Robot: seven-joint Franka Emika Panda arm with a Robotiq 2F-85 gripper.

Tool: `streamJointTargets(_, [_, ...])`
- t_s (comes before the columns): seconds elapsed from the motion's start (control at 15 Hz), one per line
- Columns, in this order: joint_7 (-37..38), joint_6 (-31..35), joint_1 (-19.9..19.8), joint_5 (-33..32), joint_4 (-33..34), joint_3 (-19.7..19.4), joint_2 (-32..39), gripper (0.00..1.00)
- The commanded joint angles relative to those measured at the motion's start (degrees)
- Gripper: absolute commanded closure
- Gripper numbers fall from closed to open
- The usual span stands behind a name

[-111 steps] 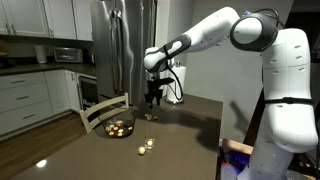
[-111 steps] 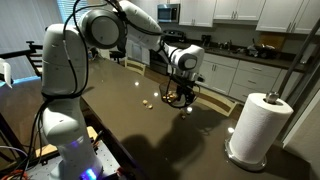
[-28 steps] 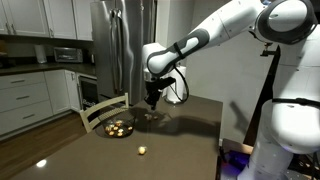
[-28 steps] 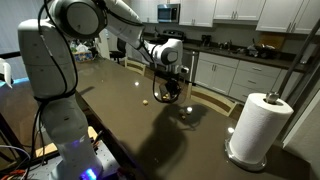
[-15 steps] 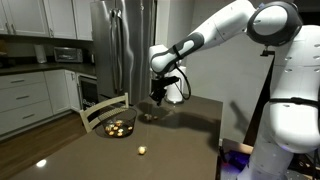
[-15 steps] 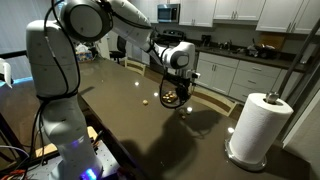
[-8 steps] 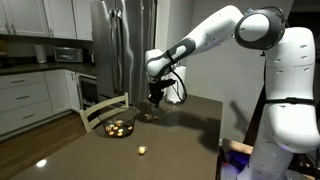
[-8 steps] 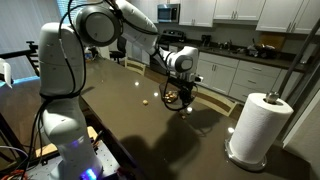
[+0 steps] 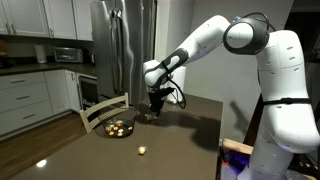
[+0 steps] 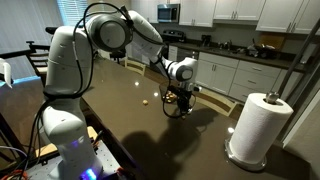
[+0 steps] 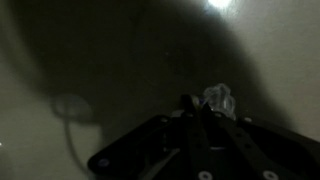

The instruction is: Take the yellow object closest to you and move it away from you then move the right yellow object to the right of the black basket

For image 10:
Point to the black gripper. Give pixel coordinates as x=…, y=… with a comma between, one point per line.
x=181, y=92

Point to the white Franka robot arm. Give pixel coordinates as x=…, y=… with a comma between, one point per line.
x=63, y=56

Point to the yellow object in basket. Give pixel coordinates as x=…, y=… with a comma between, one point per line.
x=164, y=97
x=169, y=100

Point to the beige wooden chair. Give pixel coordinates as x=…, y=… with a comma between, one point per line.
x=216, y=97
x=135, y=62

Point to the white lower cabinet run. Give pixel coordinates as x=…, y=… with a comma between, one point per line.
x=216, y=76

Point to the black coffee maker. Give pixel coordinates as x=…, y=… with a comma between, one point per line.
x=206, y=40

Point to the black kitchen stove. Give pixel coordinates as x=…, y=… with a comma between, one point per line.
x=173, y=35

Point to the kitchen faucet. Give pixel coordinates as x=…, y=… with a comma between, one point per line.
x=228, y=45

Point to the white paper towel roll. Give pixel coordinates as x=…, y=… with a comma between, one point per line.
x=256, y=130

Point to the black office chair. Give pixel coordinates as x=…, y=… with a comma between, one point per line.
x=116, y=56

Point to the metal paper towel holder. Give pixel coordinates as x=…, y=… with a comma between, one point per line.
x=246, y=165

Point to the black red clamp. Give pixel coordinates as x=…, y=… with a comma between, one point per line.
x=121, y=173

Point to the steel microwave oven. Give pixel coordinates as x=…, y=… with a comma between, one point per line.
x=168, y=13

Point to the white upper cabinet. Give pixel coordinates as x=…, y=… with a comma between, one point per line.
x=283, y=15
x=146, y=6
x=240, y=10
x=198, y=13

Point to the dark kitchen countertop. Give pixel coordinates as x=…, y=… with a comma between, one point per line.
x=266, y=61

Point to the black cooking pan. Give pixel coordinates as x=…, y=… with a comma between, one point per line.
x=263, y=50

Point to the wooden cutting board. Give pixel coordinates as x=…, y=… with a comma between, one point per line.
x=271, y=40

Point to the grey tripod pole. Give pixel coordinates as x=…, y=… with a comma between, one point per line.
x=300, y=58

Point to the light wooden board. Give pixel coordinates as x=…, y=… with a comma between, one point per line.
x=43, y=150

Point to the window blinds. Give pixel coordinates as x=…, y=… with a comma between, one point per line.
x=70, y=11

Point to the dark wooden chair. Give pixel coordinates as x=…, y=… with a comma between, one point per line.
x=38, y=63

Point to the white plastic device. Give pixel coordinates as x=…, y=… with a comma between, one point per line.
x=5, y=71

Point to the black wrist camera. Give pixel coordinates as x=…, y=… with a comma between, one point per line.
x=195, y=88

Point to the aluminium breadboard base plate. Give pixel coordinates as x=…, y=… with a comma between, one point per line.
x=110, y=160

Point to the black camera stand bar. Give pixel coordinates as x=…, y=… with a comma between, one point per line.
x=49, y=30

